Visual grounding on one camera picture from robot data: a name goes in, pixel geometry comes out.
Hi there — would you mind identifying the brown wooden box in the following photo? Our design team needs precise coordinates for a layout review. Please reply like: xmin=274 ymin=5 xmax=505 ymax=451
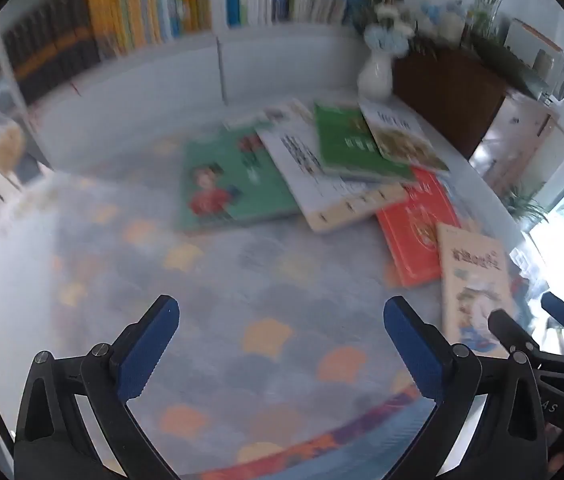
xmin=392 ymin=47 xmax=510 ymax=161

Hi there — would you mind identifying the white book with yellow picture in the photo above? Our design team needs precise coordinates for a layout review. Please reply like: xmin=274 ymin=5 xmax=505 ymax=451
xmin=359 ymin=100 xmax=450 ymax=176

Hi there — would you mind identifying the row of black books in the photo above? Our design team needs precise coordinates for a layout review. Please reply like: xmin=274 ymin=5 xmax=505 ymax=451
xmin=2 ymin=0 xmax=102 ymax=106

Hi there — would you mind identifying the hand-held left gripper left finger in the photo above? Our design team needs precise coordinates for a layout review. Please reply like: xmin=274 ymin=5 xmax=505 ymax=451
xmin=14 ymin=295 xmax=181 ymax=480

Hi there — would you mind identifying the green book with small figure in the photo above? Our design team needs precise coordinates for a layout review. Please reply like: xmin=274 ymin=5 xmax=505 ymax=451
xmin=313 ymin=102 xmax=418 ymax=183

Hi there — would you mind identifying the white vase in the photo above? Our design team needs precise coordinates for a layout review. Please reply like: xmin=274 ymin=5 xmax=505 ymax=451
xmin=357 ymin=47 xmax=394 ymax=101

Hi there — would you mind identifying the green book with boy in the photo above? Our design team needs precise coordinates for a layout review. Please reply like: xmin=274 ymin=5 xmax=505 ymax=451
xmin=178 ymin=127 xmax=303 ymax=233

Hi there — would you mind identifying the row of yellow colourful books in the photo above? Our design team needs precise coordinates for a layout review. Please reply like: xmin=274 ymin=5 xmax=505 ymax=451
xmin=84 ymin=0 xmax=213 ymax=53

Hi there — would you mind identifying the white book with cartoon figure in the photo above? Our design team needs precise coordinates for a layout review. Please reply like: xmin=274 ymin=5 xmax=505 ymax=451
xmin=222 ymin=102 xmax=313 ymax=131

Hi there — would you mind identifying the white desk calendar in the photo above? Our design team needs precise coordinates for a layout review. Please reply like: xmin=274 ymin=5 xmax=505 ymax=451
xmin=504 ymin=17 xmax=564 ymax=106

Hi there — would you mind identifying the pale blue flower ornament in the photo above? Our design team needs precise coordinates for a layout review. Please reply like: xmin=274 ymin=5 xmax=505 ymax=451
xmin=419 ymin=2 xmax=465 ymax=45

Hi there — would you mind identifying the red book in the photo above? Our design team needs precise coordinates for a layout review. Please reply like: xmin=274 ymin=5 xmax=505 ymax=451
xmin=376 ymin=167 xmax=463 ymax=288

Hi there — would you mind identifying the thick white book black text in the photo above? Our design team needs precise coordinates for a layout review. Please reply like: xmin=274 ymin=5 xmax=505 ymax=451
xmin=254 ymin=105 xmax=408 ymax=233

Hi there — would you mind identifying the cream book with cartoon child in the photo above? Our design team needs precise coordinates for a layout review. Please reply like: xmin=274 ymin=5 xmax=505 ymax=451
xmin=436 ymin=222 xmax=520 ymax=358

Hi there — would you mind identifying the small green floor plant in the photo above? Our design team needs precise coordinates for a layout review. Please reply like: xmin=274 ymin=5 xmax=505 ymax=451
xmin=502 ymin=185 xmax=549 ymax=224

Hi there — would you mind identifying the white side cabinet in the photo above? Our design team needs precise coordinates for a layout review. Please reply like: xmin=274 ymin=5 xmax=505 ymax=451
xmin=482 ymin=92 xmax=564 ymax=196

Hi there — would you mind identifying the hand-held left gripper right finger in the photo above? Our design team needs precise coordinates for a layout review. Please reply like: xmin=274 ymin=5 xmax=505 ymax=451
xmin=383 ymin=296 xmax=548 ymax=480

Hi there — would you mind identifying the patterned tablecloth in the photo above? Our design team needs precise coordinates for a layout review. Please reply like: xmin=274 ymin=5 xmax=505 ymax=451
xmin=0 ymin=125 xmax=463 ymax=478

